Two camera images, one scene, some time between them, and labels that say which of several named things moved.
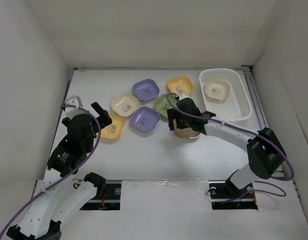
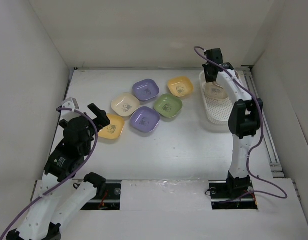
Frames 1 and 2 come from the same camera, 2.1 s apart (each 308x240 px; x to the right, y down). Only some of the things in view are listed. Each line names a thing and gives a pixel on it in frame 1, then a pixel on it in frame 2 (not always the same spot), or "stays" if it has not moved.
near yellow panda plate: [114, 130] stays
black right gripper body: [184, 122] → [209, 78]
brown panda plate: [187, 132] → [213, 90]
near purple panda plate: [145, 119] stays
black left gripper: [104, 118] stays
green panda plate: [161, 104] stays
